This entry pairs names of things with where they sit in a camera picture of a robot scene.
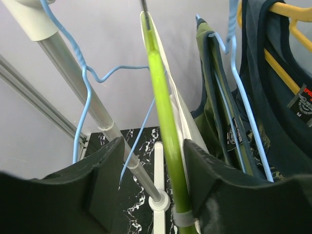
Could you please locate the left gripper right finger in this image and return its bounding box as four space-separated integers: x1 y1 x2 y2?
183 139 312 234

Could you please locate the lime green hanger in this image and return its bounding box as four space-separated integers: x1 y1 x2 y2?
140 0 197 234

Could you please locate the white camisole top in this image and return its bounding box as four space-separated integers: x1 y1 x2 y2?
140 11 210 234

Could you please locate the yellow plastic hanger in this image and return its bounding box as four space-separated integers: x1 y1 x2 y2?
236 0 312 96

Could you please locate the navy blue tank top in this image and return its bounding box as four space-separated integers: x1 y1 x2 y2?
239 0 312 177

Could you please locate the white clothes rack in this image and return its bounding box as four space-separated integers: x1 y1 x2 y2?
3 0 171 234

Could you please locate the olive green tank top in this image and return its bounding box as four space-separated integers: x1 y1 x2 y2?
192 18 266 179

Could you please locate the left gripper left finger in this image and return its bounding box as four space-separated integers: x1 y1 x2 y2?
0 137 125 234

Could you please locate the light blue wire hanger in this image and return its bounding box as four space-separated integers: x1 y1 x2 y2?
39 0 169 183

